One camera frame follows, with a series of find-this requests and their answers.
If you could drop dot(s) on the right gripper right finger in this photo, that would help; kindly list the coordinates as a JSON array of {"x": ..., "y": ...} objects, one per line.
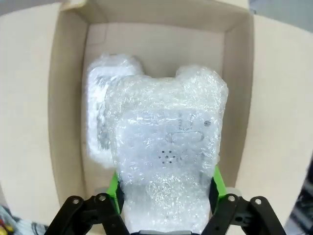
[{"x": 218, "y": 191}]

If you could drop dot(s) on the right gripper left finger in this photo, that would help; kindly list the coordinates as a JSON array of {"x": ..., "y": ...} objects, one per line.
[{"x": 115, "y": 195}]

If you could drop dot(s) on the bubble-wrapped clock showing back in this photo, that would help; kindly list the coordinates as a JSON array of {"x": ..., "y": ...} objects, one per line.
[{"x": 166, "y": 122}]

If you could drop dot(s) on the bubble-wrapped clock showing display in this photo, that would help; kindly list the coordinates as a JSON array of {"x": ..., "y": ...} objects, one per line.
[{"x": 97, "y": 110}]

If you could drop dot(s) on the brown cardboard box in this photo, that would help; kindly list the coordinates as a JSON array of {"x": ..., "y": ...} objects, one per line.
[{"x": 29, "y": 98}]

